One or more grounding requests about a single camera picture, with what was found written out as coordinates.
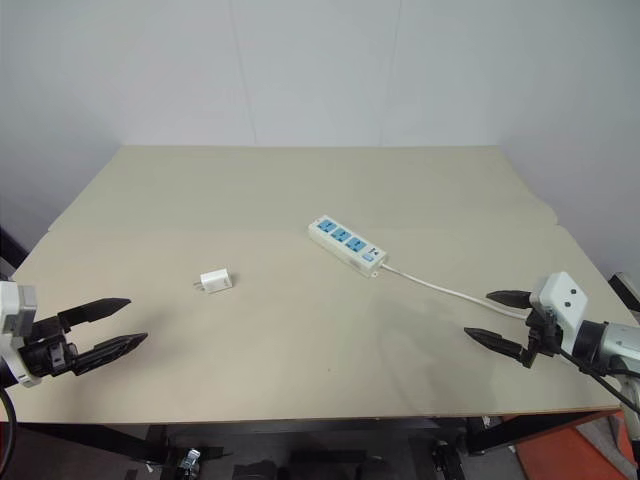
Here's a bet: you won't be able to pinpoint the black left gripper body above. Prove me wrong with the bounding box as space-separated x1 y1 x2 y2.
19 313 82 380

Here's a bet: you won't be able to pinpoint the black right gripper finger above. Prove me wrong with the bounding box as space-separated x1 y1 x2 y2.
463 327 537 370
485 289 532 311

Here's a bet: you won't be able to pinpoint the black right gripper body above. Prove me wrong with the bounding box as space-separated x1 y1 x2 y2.
523 307 565 358

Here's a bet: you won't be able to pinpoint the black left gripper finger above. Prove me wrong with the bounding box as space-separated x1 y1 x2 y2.
56 297 133 334
73 332 150 378

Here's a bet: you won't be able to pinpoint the white charger plug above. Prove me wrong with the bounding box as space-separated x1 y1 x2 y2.
193 269 236 297

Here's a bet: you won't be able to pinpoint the white power strip blue sockets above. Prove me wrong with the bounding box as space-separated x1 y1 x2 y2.
307 215 388 278

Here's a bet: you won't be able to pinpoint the orange floor mat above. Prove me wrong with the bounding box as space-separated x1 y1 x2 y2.
513 413 640 480

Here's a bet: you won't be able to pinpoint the black metal clamp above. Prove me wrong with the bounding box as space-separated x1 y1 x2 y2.
430 440 464 479

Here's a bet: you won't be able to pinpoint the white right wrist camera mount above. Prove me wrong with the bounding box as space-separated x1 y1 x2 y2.
528 271 590 347

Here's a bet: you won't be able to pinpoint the white power strip cord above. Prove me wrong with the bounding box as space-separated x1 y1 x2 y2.
381 263 532 321

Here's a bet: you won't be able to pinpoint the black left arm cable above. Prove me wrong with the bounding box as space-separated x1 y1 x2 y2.
0 387 18 456

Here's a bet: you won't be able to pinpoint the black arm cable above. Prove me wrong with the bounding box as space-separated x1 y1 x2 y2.
0 387 18 456
558 348 640 417

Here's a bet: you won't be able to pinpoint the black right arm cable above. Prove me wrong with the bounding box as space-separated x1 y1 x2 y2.
558 348 640 417

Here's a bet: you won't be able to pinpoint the black object at wall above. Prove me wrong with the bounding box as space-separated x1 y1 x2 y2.
0 223 27 282

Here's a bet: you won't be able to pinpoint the black table frame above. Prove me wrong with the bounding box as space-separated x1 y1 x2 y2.
12 410 624 467

